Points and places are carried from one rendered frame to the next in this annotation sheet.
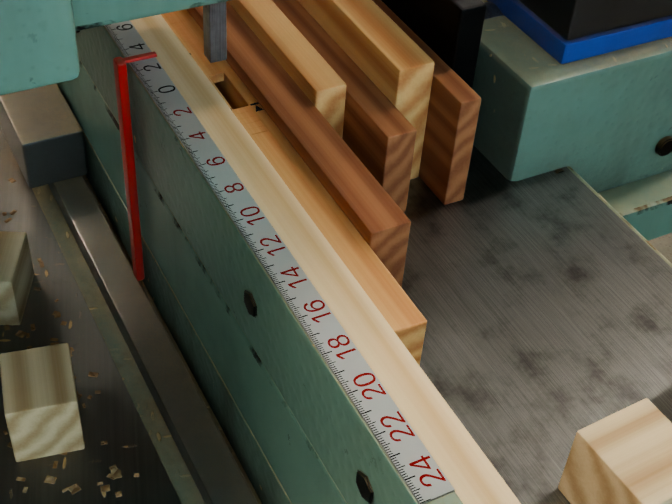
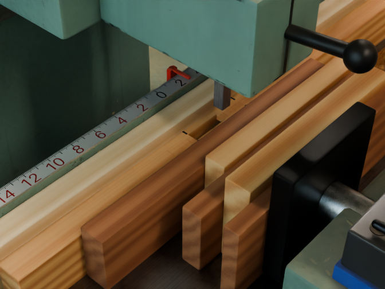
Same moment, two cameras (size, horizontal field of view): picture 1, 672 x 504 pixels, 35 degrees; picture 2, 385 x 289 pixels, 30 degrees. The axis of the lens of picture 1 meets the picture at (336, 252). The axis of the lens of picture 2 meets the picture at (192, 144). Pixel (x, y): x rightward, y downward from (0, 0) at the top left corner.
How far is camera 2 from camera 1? 0.44 m
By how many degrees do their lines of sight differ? 52
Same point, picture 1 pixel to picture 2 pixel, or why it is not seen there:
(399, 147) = (189, 219)
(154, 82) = (165, 88)
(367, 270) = (55, 239)
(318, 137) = (168, 175)
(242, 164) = (114, 149)
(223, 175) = (88, 141)
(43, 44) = (47, 10)
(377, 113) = (207, 193)
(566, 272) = not seen: outside the picture
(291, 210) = (79, 182)
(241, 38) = (257, 110)
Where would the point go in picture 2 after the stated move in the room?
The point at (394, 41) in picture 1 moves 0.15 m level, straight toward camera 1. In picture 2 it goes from (261, 166) to (15, 211)
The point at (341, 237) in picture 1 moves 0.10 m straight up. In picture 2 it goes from (82, 218) to (65, 92)
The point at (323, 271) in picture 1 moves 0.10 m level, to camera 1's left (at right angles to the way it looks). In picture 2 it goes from (27, 212) to (7, 113)
